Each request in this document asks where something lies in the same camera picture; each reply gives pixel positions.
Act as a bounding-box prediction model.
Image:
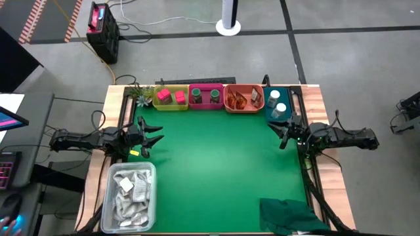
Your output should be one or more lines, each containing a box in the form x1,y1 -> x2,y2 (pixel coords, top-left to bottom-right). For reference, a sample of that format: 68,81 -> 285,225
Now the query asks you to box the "clear plastic storage bin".
100,161 -> 158,234

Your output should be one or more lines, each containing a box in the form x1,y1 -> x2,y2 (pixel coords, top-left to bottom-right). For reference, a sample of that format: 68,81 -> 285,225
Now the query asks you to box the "computer monitor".
0,105 -> 30,132

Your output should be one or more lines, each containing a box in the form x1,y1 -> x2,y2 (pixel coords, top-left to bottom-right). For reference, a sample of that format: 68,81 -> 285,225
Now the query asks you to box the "black partition panel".
0,26 -> 44,93

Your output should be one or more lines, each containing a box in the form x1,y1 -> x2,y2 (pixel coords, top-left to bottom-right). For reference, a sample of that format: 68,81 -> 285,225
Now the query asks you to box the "white paper sheet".
0,93 -> 26,114

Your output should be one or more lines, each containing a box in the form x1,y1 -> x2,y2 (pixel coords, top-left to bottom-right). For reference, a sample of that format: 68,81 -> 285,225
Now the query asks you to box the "black and red crate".
86,1 -> 121,65

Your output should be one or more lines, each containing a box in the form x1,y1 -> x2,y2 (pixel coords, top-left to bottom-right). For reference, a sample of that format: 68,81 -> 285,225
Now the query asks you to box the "person's hand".
0,216 -> 21,236

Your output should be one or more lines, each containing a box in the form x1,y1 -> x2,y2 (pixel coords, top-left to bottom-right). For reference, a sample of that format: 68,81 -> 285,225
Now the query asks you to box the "white tower fan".
215,0 -> 242,37

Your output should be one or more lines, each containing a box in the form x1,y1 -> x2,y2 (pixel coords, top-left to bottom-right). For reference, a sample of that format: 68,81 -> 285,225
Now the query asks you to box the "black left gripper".
126,115 -> 165,159

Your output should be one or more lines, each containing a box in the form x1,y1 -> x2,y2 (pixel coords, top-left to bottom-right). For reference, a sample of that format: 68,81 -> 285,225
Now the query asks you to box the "yellow-green plastic bin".
152,84 -> 190,111

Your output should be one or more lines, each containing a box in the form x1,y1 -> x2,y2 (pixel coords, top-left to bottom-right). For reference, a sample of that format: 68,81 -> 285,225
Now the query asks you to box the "white-lid spice jar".
266,89 -> 282,109
271,102 -> 287,119

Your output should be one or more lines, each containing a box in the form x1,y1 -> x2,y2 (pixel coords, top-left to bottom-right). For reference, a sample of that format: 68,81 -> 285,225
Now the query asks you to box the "backlit black keyboard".
0,151 -> 22,191

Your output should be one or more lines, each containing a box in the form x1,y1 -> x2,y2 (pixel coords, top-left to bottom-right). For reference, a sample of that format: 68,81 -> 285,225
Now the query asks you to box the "pink plastic bin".
188,83 -> 225,110

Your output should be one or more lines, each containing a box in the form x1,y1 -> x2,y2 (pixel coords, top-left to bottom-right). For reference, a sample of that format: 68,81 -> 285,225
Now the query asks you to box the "orange plastic bin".
222,83 -> 265,113

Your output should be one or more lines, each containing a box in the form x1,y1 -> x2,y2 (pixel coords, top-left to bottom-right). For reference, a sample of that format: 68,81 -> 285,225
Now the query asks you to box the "black equipment with cables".
389,91 -> 420,135

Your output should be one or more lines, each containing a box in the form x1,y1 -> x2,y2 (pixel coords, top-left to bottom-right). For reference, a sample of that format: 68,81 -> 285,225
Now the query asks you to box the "white floor cable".
119,0 -> 219,27

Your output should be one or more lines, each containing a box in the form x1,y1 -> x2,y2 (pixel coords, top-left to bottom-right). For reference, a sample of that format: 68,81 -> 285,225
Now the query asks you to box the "black computer mouse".
0,193 -> 23,226

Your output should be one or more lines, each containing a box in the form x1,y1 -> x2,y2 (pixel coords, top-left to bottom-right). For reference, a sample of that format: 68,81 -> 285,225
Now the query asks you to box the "yellow floor cable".
52,0 -> 117,85

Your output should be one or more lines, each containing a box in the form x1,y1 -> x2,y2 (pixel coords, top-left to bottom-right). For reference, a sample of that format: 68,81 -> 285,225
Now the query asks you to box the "white square tag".
119,177 -> 135,193

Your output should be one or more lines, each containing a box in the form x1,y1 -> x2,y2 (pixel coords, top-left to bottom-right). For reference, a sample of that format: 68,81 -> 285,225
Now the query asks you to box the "green table mat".
126,85 -> 309,234

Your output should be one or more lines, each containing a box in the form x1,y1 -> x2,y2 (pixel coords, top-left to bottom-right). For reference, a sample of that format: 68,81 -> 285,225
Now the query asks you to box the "blue plastic bin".
263,87 -> 293,124

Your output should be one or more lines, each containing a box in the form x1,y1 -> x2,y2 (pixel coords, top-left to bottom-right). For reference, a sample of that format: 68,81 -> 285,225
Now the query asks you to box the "grey desk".
0,91 -> 55,236

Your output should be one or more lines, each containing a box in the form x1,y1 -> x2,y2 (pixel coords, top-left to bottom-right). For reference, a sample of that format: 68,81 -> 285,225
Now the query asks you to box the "black power strip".
155,77 -> 236,85

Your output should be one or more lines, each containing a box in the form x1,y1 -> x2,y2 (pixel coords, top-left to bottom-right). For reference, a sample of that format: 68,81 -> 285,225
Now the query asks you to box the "grey crumpled towel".
112,168 -> 153,227

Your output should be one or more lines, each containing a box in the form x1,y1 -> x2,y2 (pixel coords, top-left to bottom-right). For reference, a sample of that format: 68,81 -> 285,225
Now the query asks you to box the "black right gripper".
268,114 -> 310,150

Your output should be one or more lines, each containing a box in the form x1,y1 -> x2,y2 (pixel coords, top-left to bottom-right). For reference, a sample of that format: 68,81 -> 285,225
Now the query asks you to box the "small succulent plant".
126,84 -> 155,108

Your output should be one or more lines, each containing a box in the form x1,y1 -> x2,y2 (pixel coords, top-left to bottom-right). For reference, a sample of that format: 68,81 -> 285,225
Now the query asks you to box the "dark green cloth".
259,197 -> 331,236

